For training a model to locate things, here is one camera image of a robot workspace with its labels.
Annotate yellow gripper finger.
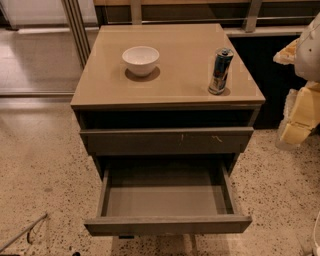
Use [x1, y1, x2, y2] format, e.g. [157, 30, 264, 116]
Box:
[273, 39, 298, 65]
[279, 81, 320, 146]

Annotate blue silver redbull can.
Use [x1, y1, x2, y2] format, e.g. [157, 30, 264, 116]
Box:
[208, 47, 234, 95]

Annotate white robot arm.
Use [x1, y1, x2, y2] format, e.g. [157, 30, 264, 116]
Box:
[273, 13, 320, 150]

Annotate tan drawer cabinet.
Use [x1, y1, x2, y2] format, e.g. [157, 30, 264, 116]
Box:
[71, 24, 265, 171]

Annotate grey top drawer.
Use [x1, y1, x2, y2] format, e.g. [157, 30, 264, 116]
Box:
[80, 127, 253, 156]

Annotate open middle drawer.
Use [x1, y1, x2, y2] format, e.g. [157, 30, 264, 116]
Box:
[85, 165, 252, 237]

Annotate white ceramic bowl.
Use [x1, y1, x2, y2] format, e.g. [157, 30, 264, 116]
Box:
[122, 46, 160, 77]

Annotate metal rod on floor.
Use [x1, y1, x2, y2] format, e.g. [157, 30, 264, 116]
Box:
[0, 213, 48, 252]

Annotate metal railing frame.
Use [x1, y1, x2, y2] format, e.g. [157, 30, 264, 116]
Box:
[93, 0, 320, 32]

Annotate sliding door frame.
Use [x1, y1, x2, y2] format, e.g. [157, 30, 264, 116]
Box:
[61, 0, 90, 68]

